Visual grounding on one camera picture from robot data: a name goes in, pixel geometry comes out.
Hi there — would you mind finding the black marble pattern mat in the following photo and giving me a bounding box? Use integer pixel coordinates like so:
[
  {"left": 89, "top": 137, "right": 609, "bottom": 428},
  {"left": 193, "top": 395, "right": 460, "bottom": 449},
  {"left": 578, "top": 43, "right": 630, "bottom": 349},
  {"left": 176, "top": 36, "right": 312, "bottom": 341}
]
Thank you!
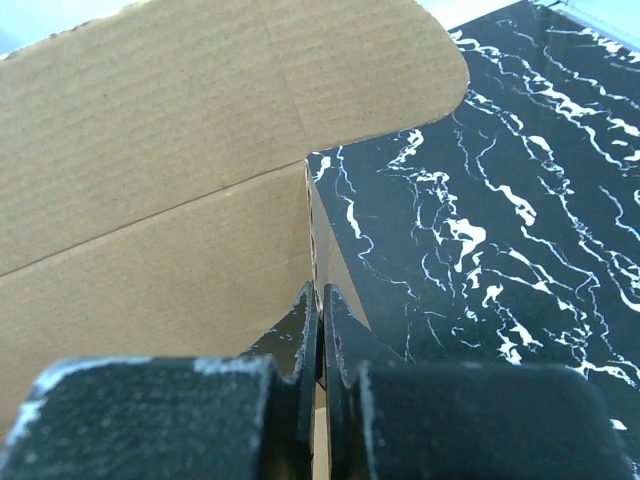
[{"left": 304, "top": 0, "right": 640, "bottom": 391}]

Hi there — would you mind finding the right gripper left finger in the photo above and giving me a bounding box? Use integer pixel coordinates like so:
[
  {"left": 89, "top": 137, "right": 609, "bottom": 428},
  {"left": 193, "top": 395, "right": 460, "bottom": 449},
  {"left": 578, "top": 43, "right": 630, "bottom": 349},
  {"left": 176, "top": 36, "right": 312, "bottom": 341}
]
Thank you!
[{"left": 1, "top": 283, "right": 320, "bottom": 479}]

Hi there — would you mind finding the brown cardboard box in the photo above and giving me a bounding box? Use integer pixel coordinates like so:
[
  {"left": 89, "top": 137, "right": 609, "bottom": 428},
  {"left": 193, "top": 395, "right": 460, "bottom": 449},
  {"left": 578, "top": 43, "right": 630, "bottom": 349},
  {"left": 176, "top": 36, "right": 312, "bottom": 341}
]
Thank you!
[{"left": 1, "top": 1, "right": 469, "bottom": 450}]

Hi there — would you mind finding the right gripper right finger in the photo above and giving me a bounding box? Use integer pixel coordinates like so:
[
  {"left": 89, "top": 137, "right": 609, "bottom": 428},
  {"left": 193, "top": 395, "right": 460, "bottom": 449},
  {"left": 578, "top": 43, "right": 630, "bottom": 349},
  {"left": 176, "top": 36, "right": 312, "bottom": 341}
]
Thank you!
[{"left": 323, "top": 284, "right": 630, "bottom": 479}]

